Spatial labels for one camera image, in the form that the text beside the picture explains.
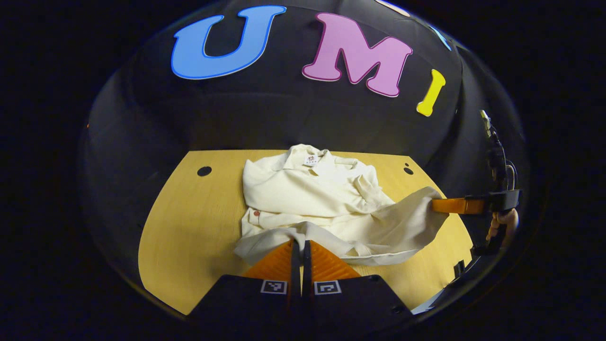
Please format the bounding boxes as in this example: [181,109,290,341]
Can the cream button-up shirt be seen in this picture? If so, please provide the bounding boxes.
[233,144,449,267]

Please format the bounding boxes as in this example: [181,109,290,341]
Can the black backdrop cloth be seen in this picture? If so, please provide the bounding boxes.
[78,0,526,285]

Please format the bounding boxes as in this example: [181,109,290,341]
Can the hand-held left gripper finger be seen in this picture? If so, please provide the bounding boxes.
[303,240,415,330]
[188,239,302,328]

